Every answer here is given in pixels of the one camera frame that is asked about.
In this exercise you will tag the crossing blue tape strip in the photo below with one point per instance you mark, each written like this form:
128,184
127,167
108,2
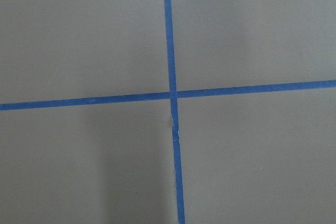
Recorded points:
165,95

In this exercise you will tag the long blue tape strip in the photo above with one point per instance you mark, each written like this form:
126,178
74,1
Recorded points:
174,111

